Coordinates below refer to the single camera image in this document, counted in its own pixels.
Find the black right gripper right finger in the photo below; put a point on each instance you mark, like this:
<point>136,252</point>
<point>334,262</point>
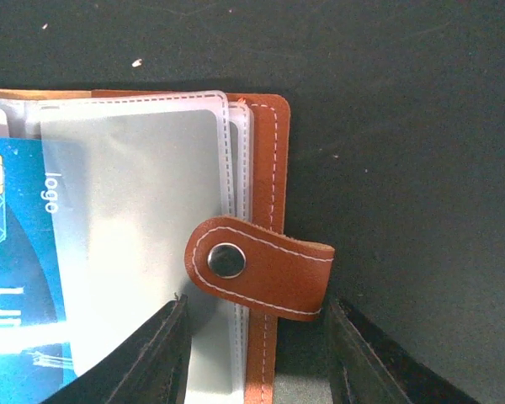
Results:
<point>365,365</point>

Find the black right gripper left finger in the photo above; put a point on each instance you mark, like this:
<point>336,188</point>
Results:
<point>150,366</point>

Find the blue VIP card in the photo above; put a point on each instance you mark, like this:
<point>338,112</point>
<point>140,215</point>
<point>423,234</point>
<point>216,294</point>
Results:
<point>35,345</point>

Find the brown leather card holder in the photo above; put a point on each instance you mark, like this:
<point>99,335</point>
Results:
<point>284,277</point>

